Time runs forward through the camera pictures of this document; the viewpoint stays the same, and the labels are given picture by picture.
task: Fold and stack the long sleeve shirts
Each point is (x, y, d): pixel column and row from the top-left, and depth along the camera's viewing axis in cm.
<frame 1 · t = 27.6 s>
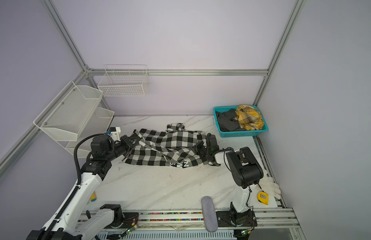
left hand: (139, 138, 74), fingers closed
right hand: (188, 146, 94), fingers closed
black white checkered shirt: (172, 147, 103), point 2 cm above the table
teal plastic basket: (238, 134, 103), point 7 cm above the table
yellow plaid shirt: (249, 117, 106), point 13 cm above the table
dark grey striped shirt: (226, 121, 107), point 10 cm above the table
yellow tape measure: (263, 197, 81), point 3 cm above the table
white work glove: (271, 186, 87), on the table

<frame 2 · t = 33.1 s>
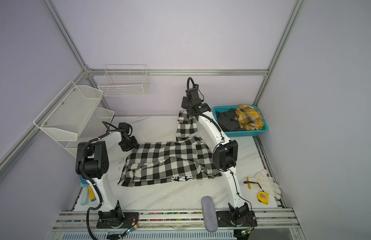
left hand: (133, 147, 100), fingers closed
right hand: (187, 99, 92), fingers open
black white checkered shirt: (188, 158, 98), on the table
the other named things where they were.

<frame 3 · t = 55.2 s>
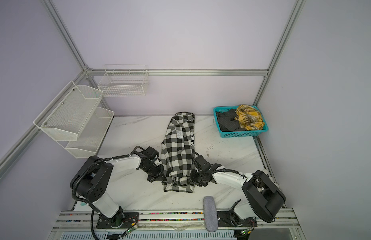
left hand: (165, 180, 85), fingers closed
right hand: (188, 181, 85), fingers open
black white checkered shirt: (177, 153, 97), point 3 cm above the table
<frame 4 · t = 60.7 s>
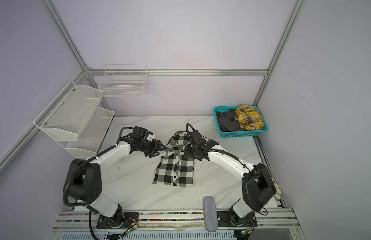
left hand: (162, 151, 87), fingers open
right hand: (186, 152, 85), fingers open
black white checkered shirt: (174, 169, 89), point 5 cm above the table
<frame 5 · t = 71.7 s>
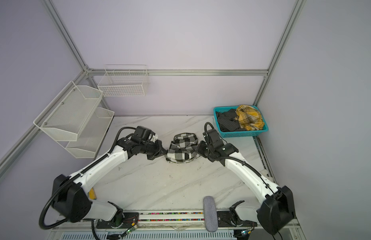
left hand: (166, 153, 78), fingers closed
right hand: (195, 149, 80), fingers closed
black white checkered shirt: (183, 148, 101), point 2 cm above the table
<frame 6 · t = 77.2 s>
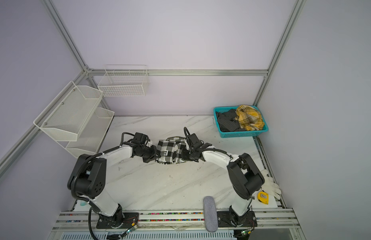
left hand: (159, 156, 91), fingers closed
right hand: (181, 155, 90), fingers closed
black white checkered shirt: (171, 150, 95), point 7 cm above the table
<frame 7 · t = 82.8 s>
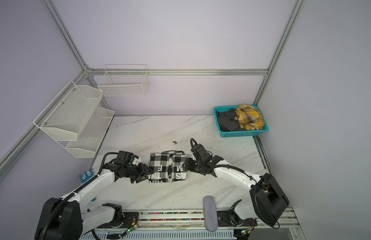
left hand: (149, 175, 82), fingers open
right hand: (183, 166, 83), fingers open
black white checkered shirt: (167, 166, 88), point 7 cm above the table
